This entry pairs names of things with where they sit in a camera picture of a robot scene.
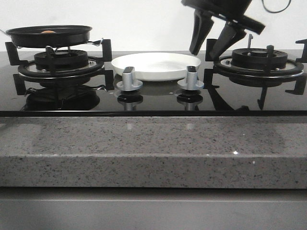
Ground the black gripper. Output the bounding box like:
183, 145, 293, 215
181, 0, 265, 60

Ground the black pan support grate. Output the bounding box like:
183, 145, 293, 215
203, 45, 307, 111
5, 39, 112, 95

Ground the silver left stove knob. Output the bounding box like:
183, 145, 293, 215
117, 67, 143, 92

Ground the black cable loop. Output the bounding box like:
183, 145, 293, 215
261, 0, 292, 13

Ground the black left gas burner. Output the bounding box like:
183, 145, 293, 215
34, 50, 88, 71

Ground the black right gas burner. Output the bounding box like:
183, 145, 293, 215
231, 48, 288, 70

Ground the black gas burner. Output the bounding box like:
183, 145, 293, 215
231, 48, 288, 70
34, 50, 88, 71

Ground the silver stove knob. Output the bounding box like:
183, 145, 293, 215
117, 67, 143, 92
177, 66, 204, 91

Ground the black right pan support grate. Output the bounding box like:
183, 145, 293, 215
203, 45, 307, 111

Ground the black left pan support grate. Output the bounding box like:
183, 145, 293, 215
5, 39, 112, 95

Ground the grey cabinet front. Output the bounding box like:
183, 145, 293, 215
0, 188, 307, 230

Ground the black frying pan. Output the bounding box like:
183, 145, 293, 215
1, 25, 104, 48

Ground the fried egg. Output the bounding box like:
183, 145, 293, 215
41, 30, 55, 34

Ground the white round plate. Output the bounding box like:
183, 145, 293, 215
111, 52, 201, 81

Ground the silver right stove knob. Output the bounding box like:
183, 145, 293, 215
177, 66, 204, 91

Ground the black glass gas cooktop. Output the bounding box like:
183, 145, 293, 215
0, 52, 307, 117

